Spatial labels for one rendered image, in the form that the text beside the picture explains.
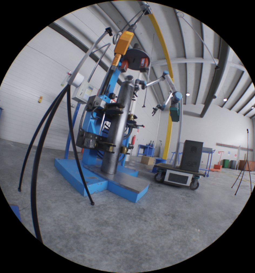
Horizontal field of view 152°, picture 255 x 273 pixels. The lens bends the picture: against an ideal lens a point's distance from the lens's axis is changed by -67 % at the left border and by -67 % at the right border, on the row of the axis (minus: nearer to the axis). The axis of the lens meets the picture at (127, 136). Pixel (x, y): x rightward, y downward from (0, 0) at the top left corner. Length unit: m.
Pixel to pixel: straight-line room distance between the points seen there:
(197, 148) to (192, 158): 0.19
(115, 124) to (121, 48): 0.91
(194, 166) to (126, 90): 1.60
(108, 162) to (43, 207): 0.88
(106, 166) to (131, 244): 0.93
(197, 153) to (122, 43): 1.72
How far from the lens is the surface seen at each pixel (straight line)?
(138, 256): 0.62
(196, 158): 1.76
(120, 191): 1.06
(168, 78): 2.07
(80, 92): 1.89
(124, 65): 1.93
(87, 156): 1.54
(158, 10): 6.74
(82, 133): 1.17
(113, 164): 1.22
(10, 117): 2.81
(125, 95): 1.36
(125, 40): 0.58
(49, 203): 0.84
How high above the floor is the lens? 0.54
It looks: 6 degrees up
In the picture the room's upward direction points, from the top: 12 degrees clockwise
